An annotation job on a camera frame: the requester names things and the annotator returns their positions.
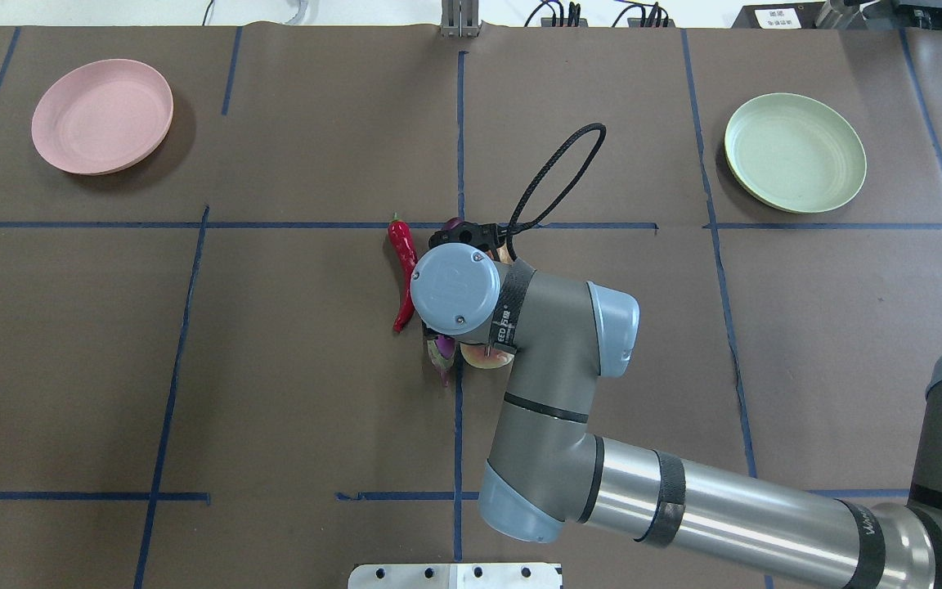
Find red yellow pomegranate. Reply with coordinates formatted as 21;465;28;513
494;240;514;265

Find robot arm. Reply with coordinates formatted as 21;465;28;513
409;223;942;588

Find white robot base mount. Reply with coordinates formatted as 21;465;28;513
348;562;565;588

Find red chili pepper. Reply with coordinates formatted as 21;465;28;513
388;214;419;333

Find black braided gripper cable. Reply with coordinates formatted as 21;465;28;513
505;123;608;263

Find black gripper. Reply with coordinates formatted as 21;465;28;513
428;223;507;251

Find purple eggplant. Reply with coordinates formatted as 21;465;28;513
425;335;457;388

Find aluminium frame post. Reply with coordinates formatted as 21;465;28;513
440;0;482;38

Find green plate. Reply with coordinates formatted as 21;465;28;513
723;92;868;215

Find peach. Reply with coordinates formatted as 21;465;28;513
460;343;514;370

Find pink plate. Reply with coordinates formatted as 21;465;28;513
30;57;175;176

